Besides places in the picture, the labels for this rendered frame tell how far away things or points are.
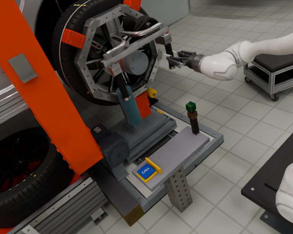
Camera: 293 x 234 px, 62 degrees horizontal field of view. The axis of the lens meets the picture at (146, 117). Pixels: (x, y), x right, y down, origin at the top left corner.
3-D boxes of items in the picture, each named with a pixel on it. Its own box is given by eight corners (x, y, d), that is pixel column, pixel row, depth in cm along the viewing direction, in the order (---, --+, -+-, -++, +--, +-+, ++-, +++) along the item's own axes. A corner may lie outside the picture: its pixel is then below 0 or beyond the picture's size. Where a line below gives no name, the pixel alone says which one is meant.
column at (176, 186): (181, 192, 164) (168, 151, 139) (192, 202, 157) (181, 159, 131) (170, 203, 160) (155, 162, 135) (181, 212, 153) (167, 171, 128)
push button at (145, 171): (147, 165, 130) (146, 162, 128) (156, 172, 125) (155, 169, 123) (137, 173, 127) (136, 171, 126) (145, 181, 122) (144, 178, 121)
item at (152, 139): (150, 112, 227) (147, 103, 221) (177, 127, 202) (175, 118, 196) (106, 144, 210) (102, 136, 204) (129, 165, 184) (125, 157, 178)
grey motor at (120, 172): (111, 143, 209) (95, 112, 187) (140, 169, 179) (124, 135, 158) (93, 156, 202) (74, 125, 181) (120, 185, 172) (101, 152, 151)
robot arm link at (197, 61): (213, 68, 123) (204, 66, 128) (211, 52, 118) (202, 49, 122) (201, 77, 120) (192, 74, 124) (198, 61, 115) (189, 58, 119)
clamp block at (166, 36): (161, 39, 139) (159, 30, 136) (172, 41, 133) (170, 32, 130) (155, 43, 138) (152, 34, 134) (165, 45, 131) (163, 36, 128)
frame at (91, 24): (162, 73, 175) (141, -8, 142) (168, 75, 171) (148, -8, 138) (99, 114, 156) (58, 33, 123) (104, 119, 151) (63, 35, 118)
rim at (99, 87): (101, 98, 182) (142, 47, 188) (116, 109, 166) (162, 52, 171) (46, 52, 147) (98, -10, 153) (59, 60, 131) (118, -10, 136)
